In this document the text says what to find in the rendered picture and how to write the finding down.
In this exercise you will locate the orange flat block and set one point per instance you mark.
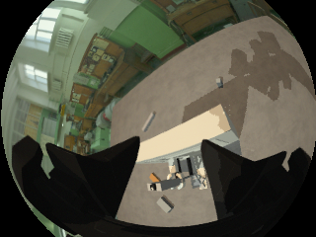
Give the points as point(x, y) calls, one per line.
point(153, 178)

